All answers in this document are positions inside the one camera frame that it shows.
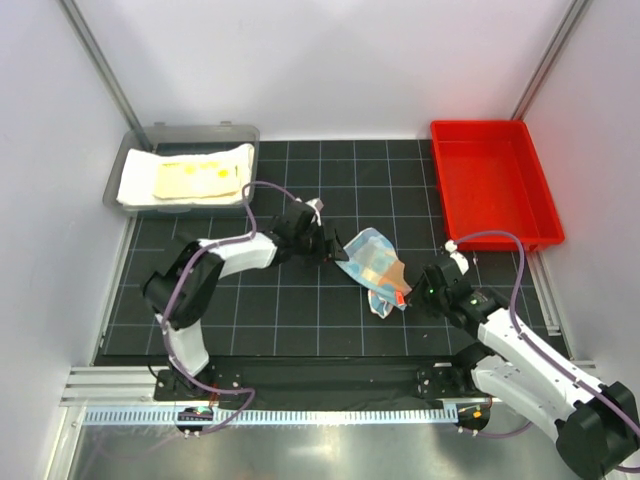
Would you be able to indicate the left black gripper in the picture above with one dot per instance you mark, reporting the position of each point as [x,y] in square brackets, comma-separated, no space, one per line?
[320,254]

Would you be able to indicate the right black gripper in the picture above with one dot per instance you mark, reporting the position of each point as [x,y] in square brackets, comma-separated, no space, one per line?
[416,299]

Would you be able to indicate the blue patterned towel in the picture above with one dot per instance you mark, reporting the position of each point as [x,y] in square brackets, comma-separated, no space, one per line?
[373,263]

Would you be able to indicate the yellow patterned towel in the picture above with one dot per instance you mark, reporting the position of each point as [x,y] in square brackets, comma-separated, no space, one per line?
[195,179]

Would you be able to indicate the white pink towel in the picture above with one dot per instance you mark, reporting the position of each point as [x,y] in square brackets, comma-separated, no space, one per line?
[139,172]

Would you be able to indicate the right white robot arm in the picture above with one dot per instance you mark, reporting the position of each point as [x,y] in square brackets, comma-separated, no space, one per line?
[594,426]

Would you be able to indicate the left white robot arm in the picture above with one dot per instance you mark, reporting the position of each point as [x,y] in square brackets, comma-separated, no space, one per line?
[180,288]

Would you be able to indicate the red plastic bin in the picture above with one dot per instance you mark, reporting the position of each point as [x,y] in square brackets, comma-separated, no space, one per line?
[489,177]

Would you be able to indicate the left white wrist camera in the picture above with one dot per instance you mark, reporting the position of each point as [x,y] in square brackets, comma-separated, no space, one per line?
[316,205]

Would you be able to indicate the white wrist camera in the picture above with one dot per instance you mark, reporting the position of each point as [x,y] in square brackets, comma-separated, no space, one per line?
[316,205]
[454,254]

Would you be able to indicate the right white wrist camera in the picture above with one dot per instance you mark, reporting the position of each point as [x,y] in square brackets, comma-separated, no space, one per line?
[454,254]

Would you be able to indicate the slotted cable duct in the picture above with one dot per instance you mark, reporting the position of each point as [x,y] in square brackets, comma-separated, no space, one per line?
[201,417]

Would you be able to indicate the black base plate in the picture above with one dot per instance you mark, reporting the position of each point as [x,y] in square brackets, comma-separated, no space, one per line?
[345,383]

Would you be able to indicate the right aluminium frame post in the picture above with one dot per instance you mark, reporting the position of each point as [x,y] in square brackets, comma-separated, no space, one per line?
[560,39]

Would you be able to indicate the aluminium frame post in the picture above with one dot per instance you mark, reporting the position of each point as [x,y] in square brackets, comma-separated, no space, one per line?
[560,39]
[103,69]

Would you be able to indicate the aluminium front rail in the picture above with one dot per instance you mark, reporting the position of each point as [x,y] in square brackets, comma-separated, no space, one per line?
[111,385]

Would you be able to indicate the left aluminium frame post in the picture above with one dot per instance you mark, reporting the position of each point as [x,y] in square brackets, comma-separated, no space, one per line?
[103,69]

